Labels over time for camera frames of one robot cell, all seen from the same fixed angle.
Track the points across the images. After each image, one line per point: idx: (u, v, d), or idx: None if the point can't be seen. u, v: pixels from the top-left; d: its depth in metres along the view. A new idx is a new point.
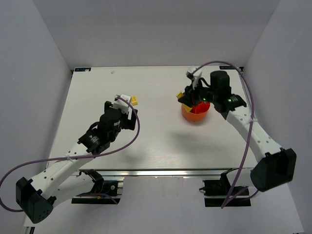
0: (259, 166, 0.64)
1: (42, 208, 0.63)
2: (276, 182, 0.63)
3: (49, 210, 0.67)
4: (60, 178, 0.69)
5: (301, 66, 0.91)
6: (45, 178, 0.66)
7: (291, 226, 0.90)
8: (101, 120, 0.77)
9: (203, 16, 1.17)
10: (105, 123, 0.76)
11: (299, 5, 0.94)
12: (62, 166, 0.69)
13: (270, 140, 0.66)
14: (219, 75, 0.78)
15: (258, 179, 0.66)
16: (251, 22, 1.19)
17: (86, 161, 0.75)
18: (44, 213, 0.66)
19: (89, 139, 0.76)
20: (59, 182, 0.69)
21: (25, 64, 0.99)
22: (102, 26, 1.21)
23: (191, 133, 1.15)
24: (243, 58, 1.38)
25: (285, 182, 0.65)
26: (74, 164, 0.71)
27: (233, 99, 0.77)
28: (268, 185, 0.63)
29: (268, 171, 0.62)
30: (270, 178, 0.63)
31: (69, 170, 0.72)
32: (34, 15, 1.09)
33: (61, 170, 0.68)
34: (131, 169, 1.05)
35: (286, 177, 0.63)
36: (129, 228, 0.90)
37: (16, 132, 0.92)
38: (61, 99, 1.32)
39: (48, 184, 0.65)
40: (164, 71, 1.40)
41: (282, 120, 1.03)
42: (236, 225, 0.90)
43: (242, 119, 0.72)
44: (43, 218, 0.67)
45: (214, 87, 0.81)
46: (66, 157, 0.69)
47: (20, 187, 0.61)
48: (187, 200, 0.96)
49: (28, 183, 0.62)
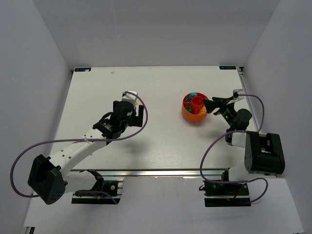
0: (247, 144, 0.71)
1: (57, 186, 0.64)
2: (263, 156, 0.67)
3: (62, 192, 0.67)
4: (77, 158, 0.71)
5: (301, 67, 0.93)
6: (63, 156, 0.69)
7: (290, 227, 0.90)
8: (116, 111, 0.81)
9: (204, 16, 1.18)
10: (119, 113, 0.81)
11: (298, 7, 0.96)
12: (79, 146, 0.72)
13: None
14: (242, 118, 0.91)
15: (248, 157, 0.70)
16: (251, 23, 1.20)
17: (97, 146, 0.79)
18: (57, 195, 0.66)
19: (102, 126, 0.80)
20: (74, 163, 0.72)
21: (25, 63, 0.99)
22: (103, 26, 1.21)
23: (191, 133, 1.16)
24: (243, 58, 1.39)
25: (276, 163, 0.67)
26: (91, 146, 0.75)
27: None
28: (255, 154, 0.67)
29: (254, 140, 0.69)
30: (256, 146, 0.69)
31: (85, 153, 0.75)
32: (34, 14, 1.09)
33: (78, 150, 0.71)
34: (131, 169, 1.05)
35: (274, 157, 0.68)
36: (130, 229, 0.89)
37: (16, 131, 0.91)
38: (61, 100, 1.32)
39: (67, 161, 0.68)
40: (165, 71, 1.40)
41: (282, 120, 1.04)
42: (235, 225, 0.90)
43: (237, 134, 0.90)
44: (54, 201, 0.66)
45: (236, 122, 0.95)
46: (84, 138, 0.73)
47: (37, 165, 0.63)
48: (188, 200, 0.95)
49: (45, 161, 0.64)
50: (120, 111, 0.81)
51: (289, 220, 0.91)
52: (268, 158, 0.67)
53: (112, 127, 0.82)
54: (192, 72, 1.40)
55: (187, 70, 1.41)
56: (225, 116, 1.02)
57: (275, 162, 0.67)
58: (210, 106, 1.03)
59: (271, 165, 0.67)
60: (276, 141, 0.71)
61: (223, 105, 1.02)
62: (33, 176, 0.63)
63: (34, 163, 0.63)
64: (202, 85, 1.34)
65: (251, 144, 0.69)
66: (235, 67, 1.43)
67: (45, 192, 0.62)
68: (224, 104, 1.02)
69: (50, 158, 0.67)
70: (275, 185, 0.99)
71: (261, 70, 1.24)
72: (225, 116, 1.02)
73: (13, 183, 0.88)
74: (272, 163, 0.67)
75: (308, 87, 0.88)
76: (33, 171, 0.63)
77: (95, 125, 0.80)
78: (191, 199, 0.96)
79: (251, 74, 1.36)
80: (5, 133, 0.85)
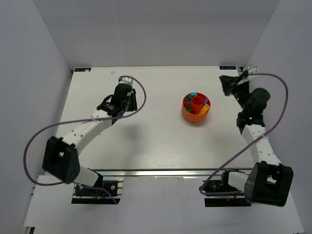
0: (253, 172, 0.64)
1: (74, 165, 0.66)
2: (265, 193, 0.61)
3: (77, 170, 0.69)
4: (88, 136, 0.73)
5: (301, 67, 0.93)
6: (74, 135, 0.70)
7: (290, 227, 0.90)
8: (117, 91, 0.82)
9: (204, 17, 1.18)
10: (121, 92, 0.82)
11: (298, 7, 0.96)
12: (88, 126, 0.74)
13: (273, 154, 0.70)
14: (256, 99, 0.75)
15: (251, 185, 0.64)
16: (251, 23, 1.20)
17: (104, 126, 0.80)
18: (75, 174, 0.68)
19: (106, 106, 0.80)
20: (86, 142, 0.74)
21: (25, 63, 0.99)
22: (103, 26, 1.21)
23: (191, 133, 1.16)
24: (243, 58, 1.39)
25: (277, 200, 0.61)
26: (99, 125, 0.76)
27: (254, 120, 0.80)
28: (257, 189, 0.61)
29: (262, 175, 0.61)
30: (260, 183, 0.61)
31: (94, 131, 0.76)
32: (34, 14, 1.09)
33: (88, 129, 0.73)
34: (126, 169, 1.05)
35: (277, 195, 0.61)
36: (130, 229, 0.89)
37: (16, 131, 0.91)
38: (61, 100, 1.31)
39: (79, 139, 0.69)
40: (165, 71, 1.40)
41: (282, 119, 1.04)
42: (235, 225, 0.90)
43: (254, 133, 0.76)
44: (71, 180, 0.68)
45: (250, 104, 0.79)
46: (92, 117, 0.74)
47: (52, 144, 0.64)
48: (188, 200, 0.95)
49: (58, 141, 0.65)
50: (121, 90, 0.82)
51: (289, 220, 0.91)
52: (270, 195, 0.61)
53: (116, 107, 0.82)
54: (192, 72, 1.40)
55: (187, 70, 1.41)
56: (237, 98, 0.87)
57: (276, 199, 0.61)
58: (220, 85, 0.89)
59: (271, 202, 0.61)
60: (287, 179, 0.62)
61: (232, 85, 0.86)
62: (49, 157, 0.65)
63: (48, 143, 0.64)
64: (202, 85, 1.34)
65: (257, 177, 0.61)
66: (235, 67, 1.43)
67: (64, 170, 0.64)
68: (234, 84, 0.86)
69: (63, 138, 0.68)
70: None
71: (261, 70, 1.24)
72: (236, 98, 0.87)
73: (13, 183, 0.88)
74: (272, 200, 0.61)
75: (308, 87, 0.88)
76: (49, 151, 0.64)
77: (99, 106, 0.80)
78: (191, 199, 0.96)
79: None
80: (5, 133, 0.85)
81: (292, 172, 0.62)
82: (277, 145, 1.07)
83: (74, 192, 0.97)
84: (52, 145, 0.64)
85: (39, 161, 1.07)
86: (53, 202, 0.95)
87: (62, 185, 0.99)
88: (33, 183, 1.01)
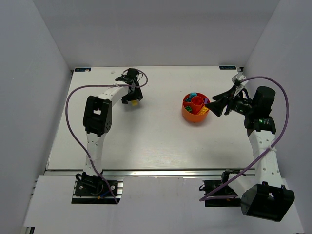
0: (252, 191, 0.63)
1: (109, 117, 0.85)
2: (261, 212, 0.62)
3: (109, 124, 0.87)
4: (114, 97, 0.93)
5: (301, 67, 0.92)
6: (106, 94, 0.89)
7: (291, 227, 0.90)
8: (130, 71, 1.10)
9: (204, 16, 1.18)
10: (131, 72, 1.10)
11: (299, 7, 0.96)
12: (114, 89, 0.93)
13: (277, 173, 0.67)
14: (263, 93, 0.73)
15: (247, 201, 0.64)
16: (251, 24, 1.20)
17: (124, 92, 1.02)
18: (108, 125, 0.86)
19: (122, 79, 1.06)
20: (113, 101, 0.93)
21: (25, 63, 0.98)
22: (103, 26, 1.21)
23: (191, 133, 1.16)
24: (243, 58, 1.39)
25: (272, 217, 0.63)
26: (121, 89, 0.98)
27: (264, 122, 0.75)
28: (252, 208, 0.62)
29: (259, 200, 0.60)
30: (257, 204, 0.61)
31: (117, 95, 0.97)
32: (34, 14, 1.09)
33: (115, 90, 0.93)
34: (122, 169, 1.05)
35: (273, 214, 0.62)
36: (130, 229, 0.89)
37: (17, 131, 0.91)
38: (61, 100, 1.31)
39: (111, 97, 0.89)
40: (165, 71, 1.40)
41: (282, 120, 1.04)
42: (234, 225, 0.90)
43: (261, 142, 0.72)
44: (106, 130, 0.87)
45: (255, 103, 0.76)
46: (116, 83, 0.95)
47: (92, 100, 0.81)
48: (188, 200, 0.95)
49: (96, 97, 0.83)
50: (132, 70, 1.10)
51: (290, 220, 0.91)
52: (265, 213, 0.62)
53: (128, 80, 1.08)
54: (193, 72, 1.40)
55: (186, 70, 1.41)
56: (240, 110, 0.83)
57: (270, 217, 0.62)
58: (214, 109, 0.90)
59: (264, 218, 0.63)
60: (286, 203, 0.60)
61: (230, 100, 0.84)
62: (89, 111, 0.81)
63: (88, 100, 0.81)
64: (203, 85, 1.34)
65: (254, 200, 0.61)
66: (235, 67, 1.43)
67: (102, 120, 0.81)
68: (231, 98, 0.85)
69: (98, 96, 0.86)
70: None
71: (261, 70, 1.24)
72: (240, 110, 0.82)
73: (12, 183, 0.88)
74: (267, 217, 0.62)
75: (308, 87, 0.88)
76: (89, 106, 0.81)
77: (117, 78, 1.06)
78: (191, 199, 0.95)
79: (250, 73, 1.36)
80: (5, 133, 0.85)
81: (293, 195, 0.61)
82: (277, 145, 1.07)
83: (74, 192, 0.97)
84: (91, 101, 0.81)
85: (39, 161, 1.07)
86: (54, 202, 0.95)
87: (62, 185, 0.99)
88: (33, 183, 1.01)
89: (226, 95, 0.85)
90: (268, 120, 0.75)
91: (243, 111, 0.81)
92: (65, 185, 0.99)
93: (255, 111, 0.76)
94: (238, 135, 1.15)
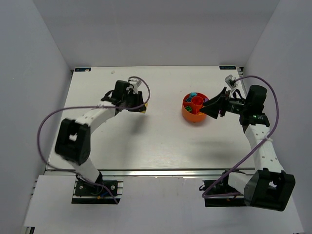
0: (253, 180, 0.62)
1: (86, 145, 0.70)
2: (263, 202, 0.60)
3: (87, 152, 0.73)
4: (97, 121, 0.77)
5: (302, 67, 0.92)
6: (85, 118, 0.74)
7: (290, 226, 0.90)
8: (118, 86, 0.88)
9: (204, 16, 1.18)
10: (120, 88, 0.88)
11: (299, 7, 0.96)
12: (97, 111, 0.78)
13: (276, 160, 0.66)
14: (255, 90, 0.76)
15: (249, 191, 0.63)
16: (251, 23, 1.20)
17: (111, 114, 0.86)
18: (86, 153, 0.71)
19: (109, 98, 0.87)
20: (94, 126, 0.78)
21: (25, 63, 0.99)
22: (103, 27, 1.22)
23: (191, 132, 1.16)
24: (243, 58, 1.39)
25: (276, 207, 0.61)
26: (106, 112, 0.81)
27: (258, 117, 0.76)
28: (254, 199, 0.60)
29: (261, 187, 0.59)
30: (259, 194, 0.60)
31: (103, 117, 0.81)
32: (34, 14, 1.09)
33: (98, 113, 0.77)
34: (121, 170, 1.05)
35: (275, 202, 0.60)
36: (129, 228, 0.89)
37: (16, 131, 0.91)
38: (61, 99, 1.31)
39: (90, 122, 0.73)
40: (165, 71, 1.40)
41: (282, 120, 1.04)
42: (234, 224, 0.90)
43: (258, 134, 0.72)
44: (83, 160, 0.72)
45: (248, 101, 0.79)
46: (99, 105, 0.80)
47: (66, 124, 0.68)
48: (188, 200, 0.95)
49: (71, 121, 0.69)
50: (121, 86, 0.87)
51: (289, 220, 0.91)
52: (268, 202, 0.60)
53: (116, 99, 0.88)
54: (193, 72, 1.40)
55: (186, 70, 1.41)
56: (236, 109, 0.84)
57: (274, 205, 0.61)
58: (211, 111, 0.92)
59: (269, 208, 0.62)
60: (288, 188, 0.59)
61: (225, 100, 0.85)
62: (63, 137, 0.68)
63: (62, 124, 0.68)
64: (203, 85, 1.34)
65: (256, 188, 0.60)
66: (235, 67, 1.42)
67: (77, 149, 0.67)
68: (226, 99, 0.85)
69: (75, 120, 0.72)
70: None
71: (261, 70, 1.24)
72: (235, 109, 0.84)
73: (13, 183, 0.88)
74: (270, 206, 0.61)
75: (308, 87, 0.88)
76: (62, 132, 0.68)
77: (102, 97, 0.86)
78: (191, 199, 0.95)
79: (250, 73, 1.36)
80: (5, 133, 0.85)
81: (294, 179, 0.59)
82: (278, 145, 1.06)
83: (74, 192, 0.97)
84: (66, 125, 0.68)
85: (39, 161, 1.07)
86: (54, 202, 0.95)
87: (62, 185, 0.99)
88: (33, 183, 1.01)
89: (222, 95, 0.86)
90: (262, 116, 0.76)
91: (239, 110, 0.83)
92: (65, 185, 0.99)
93: (249, 108, 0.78)
94: (238, 135, 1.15)
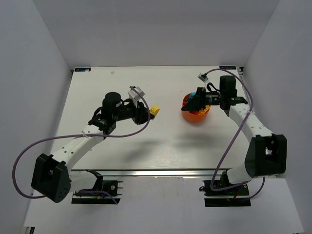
0: (251, 149, 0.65)
1: (64, 183, 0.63)
2: (266, 165, 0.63)
3: (68, 188, 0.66)
4: (78, 152, 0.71)
5: (301, 66, 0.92)
6: (65, 151, 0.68)
7: (291, 227, 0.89)
8: (103, 104, 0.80)
9: (204, 16, 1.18)
10: (108, 108, 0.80)
11: (298, 7, 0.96)
12: (79, 142, 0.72)
13: (263, 127, 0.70)
14: (226, 77, 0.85)
15: (250, 163, 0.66)
16: (251, 23, 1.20)
17: (96, 142, 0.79)
18: (64, 191, 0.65)
19: (97, 121, 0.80)
20: (76, 158, 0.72)
21: (25, 63, 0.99)
22: (102, 26, 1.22)
23: (191, 132, 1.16)
24: (243, 58, 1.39)
25: (278, 169, 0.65)
26: (90, 140, 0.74)
27: (236, 98, 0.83)
28: (257, 165, 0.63)
29: (259, 151, 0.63)
30: (260, 160, 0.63)
31: (86, 147, 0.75)
32: (34, 14, 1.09)
33: (79, 146, 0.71)
34: (122, 170, 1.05)
35: (275, 163, 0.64)
36: (129, 228, 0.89)
37: (16, 131, 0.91)
38: (61, 99, 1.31)
39: (70, 156, 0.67)
40: (165, 71, 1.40)
41: (282, 119, 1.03)
42: (234, 224, 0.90)
43: (241, 112, 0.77)
44: (61, 198, 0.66)
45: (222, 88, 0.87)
46: (83, 133, 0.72)
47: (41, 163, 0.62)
48: (188, 200, 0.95)
49: (48, 158, 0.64)
50: (108, 106, 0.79)
51: (289, 220, 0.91)
52: (270, 166, 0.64)
53: (107, 120, 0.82)
54: (193, 72, 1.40)
55: (186, 70, 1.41)
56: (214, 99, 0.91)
57: (276, 167, 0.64)
58: (194, 104, 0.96)
59: (273, 172, 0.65)
60: (282, 147, 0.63)
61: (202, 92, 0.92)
62: (38, 176, 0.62)
63: (37, 161, 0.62)
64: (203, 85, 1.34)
65: (255, 155, 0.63)
66: (235, 67, 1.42)
67: (52, 189, 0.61)
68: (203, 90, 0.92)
69: (52, 155, 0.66)
70: (276, 185, 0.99)
71: (261, 70, 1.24)
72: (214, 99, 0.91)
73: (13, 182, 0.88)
74: (273, 170, 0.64)
75: (307, 87, 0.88)
76: (37, 171, 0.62)
77: (90, 121, 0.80)
78: (191, 199, 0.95)
79: (250, 73, 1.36)
80: (5, 132, 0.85)
81: (284, 138, 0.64)
82: None
83: (74, 192, 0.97)
84: (41, 163, 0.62)
85: None
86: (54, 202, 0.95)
87: None
88: None
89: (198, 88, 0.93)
90: (239, 97, 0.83)
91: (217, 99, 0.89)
92: None
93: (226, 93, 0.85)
94: (238, 135, 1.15)
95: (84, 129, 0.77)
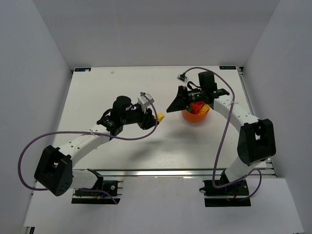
0: (242, 137, 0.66)
1: (66, 177, 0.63)
2: (258, 150, 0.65)
3: (68, 183, 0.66)
4: (84, 149, 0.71)
5: (301, 66, 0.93)
6: (71, 146, 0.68)
7: (291, 226, 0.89)
8: (113, 106, 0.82)
9: (204, 16, 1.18)
10: (117, 110, 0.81)
11: (298, 7, 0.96)
12: (86, 139, 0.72)
13: (250, 115, 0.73)
14: (204, 73, 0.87)
15: (243, 151, 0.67)
16: (250, 23, 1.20)
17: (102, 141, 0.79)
18: (65, 185, 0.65)
19: (105, 122, 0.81)
20: (81, 155, 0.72)
21: (25, 63, 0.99)
22: (103, 26, 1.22)
23: (191, 133, 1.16)
24: (243, 58, 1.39)
25: (269, 153, 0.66)
26: (97, 139, 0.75)
27: (217, 91, 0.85)
28: (251, 152, 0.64)
29: (250, 137, 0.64)
30: (252, 146, 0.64)
31: (91, 146, 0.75)
32: (34, 14, 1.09)
33: (86, 142, 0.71)
34: (123, 169, 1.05)
35: (265, 146, 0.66)
36: (129, 228, 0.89)
37: (17, 131, 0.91)
38: (61, 99, 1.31)
39: (75, 151, 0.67)
40: (165, 71, 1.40)
41: (282, 119, 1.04)
42: (234, 224, 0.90)
43: (225, 103, 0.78)
44: (61, 192, 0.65)
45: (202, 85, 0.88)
46: (90, 131, 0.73)
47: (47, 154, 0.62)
48: (188, 200, 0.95)
49: (54, 150, 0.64)
50: (118, 107, 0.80)
51: (289, 219, 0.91)
52: (262, 150, 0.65)
53: (115, 123, 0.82)
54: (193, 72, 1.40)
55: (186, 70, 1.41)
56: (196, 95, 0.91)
57: (268, 151, 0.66)
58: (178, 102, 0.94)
59: (265, 156, 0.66)
60: (269, 129, 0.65)
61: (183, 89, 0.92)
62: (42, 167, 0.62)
63: (44, 152, 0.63)
64: None
65: (246, 142, 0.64)
66: (235, 67, 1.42)
67: (54, 182, 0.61)
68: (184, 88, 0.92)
69: (59, 148, 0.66)
70: (276, 185, 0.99)
71: (261, 70, 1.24)
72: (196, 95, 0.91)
73: (13, 182, 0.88)
74: (265, 153, 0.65)
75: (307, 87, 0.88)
76: (42, 162, 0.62)
77: (98, 121, 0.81)
78: (191, 198, 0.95)
79: (250, 73, 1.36)
80: (5, 132, 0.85)
81: (270, 122, 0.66)
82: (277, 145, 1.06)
83: (74, 192, 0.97)
84: (47, 154, 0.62)
85: None
86: (53, 201, 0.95)
87: None
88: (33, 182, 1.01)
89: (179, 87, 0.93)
90: (220, 89, 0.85)
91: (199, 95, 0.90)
92: None
93: (207, 88, 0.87)
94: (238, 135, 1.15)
95: (92, 127, 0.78)
